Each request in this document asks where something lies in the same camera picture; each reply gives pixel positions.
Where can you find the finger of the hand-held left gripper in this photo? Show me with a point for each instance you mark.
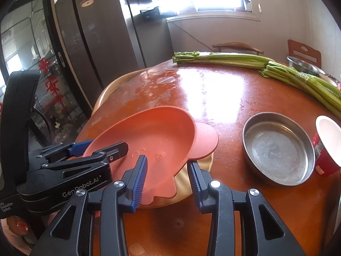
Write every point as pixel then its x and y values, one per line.
pixel 117 152
pixel 80 147

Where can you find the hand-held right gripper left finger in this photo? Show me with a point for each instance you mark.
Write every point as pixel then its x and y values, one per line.
pixel 140 184

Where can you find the round fridge magnet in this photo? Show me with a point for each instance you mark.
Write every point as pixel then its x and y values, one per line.
pixel 87 3

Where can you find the steel bowl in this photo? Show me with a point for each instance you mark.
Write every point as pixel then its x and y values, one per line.
pixel 301 65

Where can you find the celery bunch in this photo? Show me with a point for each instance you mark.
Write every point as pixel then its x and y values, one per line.
pixel 306 82
pixel 226 58

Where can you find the round steel plate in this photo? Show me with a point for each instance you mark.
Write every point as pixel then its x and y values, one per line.
pixel 277 149

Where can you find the person's left hand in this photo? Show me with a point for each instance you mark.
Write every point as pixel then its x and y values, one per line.
pixel 17 226

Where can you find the red paper door decoration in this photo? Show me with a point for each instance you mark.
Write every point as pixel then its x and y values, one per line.
pixel 50 82

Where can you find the grey refrigerator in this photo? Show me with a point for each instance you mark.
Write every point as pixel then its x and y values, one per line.
pixel 101 32

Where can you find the red instant noodle cup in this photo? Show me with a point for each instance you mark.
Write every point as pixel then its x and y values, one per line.
pixel 323 162

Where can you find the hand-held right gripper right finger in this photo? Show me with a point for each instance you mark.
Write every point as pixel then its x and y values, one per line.
pixel 195 186

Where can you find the small black device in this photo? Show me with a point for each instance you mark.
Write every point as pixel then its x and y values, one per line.
pixel 150 13

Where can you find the beige chair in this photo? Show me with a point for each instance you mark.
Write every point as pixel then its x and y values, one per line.
pixel 106 90

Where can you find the pink bear-shaped plate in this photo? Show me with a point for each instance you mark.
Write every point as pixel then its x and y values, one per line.
pixel 159 133

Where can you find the small white box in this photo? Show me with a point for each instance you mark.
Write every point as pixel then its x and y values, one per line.
pixel 247 5

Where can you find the glass door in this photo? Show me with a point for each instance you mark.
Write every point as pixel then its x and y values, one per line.
pixel 21 37

